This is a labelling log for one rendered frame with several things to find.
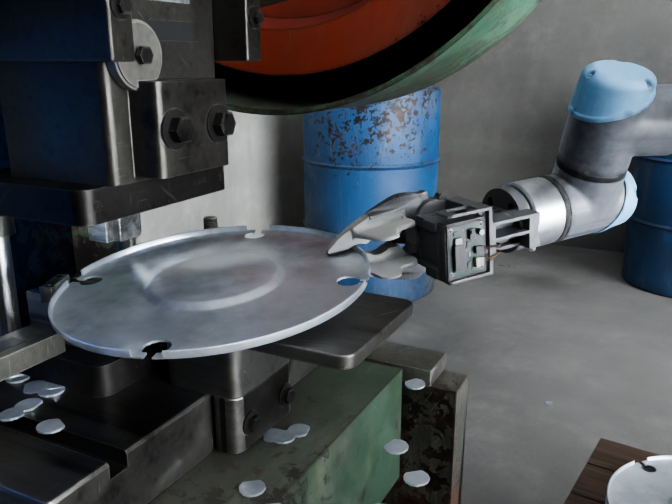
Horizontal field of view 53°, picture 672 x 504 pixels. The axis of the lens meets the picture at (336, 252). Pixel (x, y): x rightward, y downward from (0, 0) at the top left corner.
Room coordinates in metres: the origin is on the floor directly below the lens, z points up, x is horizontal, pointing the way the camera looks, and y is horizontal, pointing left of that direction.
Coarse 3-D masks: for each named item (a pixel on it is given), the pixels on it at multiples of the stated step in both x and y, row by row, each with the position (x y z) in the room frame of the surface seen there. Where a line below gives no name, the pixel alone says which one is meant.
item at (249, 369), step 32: (352, 320) 0.53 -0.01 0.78; (384, 320) 0.53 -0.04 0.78; (256, 352) 0.56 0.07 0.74; (288, 352) 0.48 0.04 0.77; (320, 352) 0.47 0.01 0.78; (352, 352) 0.47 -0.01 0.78; (192, 384) 0.55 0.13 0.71; (224, 384) 0.54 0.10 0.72; (256, 384) 0.56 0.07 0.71; (288, 384) 0.61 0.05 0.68; (224, 416) 0.54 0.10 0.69; (256, 416) 0.55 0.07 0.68; (224, 448) 0.54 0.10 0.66
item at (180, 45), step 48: (144, 0) 0.60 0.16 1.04; (192, 0) 0.66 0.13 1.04; (144, 48) 0.57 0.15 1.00; (192, 48) 0.65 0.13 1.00; (0, 96) 0.61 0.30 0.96; (48, 96) 0.58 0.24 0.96; (96, 96) 0.56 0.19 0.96; (144, 96) 0.57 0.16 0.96; (192, 96) 0.60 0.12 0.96; (48, 144) 0.59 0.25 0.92; (96, 144) 0.56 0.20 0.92; (144, 144) 0.57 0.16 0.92; (192, 144) 0.60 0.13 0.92
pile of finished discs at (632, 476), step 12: (660, 456) 0.94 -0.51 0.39; (624, 468) 0.91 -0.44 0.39; (636, 468) 0.91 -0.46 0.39; (648, 468) 0.92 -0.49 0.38; (660, 468) 0.91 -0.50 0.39; (612, 480) 0.88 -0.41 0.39; (624, 480) 0.88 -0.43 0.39; (636, 480) 0.88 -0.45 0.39; (648, 480) 0.88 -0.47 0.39; (660, 480) 0.88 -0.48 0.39; (612, 492) 0.85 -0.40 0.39; (624, 492) 0.85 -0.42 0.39; (636, 492) 0.85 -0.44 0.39; (648, 492) 0.85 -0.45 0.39; (660, 492) 0.85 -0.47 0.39
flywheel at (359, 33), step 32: (288, 0) 0.99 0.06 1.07; (320, 0) 0.96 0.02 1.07; (352, 0) 0.94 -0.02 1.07; (384, 0) 0.88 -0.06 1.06; (416, 0) 0.86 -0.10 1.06; (448, 0) 0.85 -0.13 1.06; (480, 0) 0.93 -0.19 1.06; (288, 32) 0.95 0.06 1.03; (320, 32) 0.92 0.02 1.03; (352, 32) 0.90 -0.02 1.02; (384, 32) 0.88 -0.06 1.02; (416, 32) 0.88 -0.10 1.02; (224, 64) 0.99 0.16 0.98; (256, 64) 0.97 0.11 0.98; (288, 64) 0.95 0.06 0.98; (320, 64) 0.92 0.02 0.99; (352, 64) 0.92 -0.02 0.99
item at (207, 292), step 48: (192, 240) 0.72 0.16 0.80; (240, 240) 0.71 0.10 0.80; (288, 240) 0.70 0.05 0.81; (96, 288) 0.60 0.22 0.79; (144, 288) 0.59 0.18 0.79; (192, 288) 0.57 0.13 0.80; (240, 288) 0.56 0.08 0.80; (288, 288) 0.57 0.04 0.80; (336, 288) 0.56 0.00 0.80; (96, 336) 0.50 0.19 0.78; (144, 336) 0.49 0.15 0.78; (192, 336) 0.49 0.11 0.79; (240, 336) 0.48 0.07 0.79; (288, 336) 0.48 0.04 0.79
